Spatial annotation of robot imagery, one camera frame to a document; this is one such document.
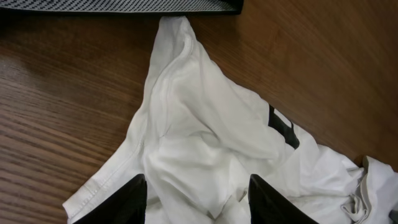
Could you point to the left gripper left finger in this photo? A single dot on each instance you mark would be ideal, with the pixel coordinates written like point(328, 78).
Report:
point(126, 206)

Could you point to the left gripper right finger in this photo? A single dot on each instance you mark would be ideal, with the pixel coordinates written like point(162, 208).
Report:
point(268, 206)

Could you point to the folded grey garment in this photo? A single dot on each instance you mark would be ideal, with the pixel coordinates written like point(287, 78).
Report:
point(125, 6)

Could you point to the white t-shirt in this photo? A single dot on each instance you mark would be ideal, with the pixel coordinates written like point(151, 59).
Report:
point(198, 137)

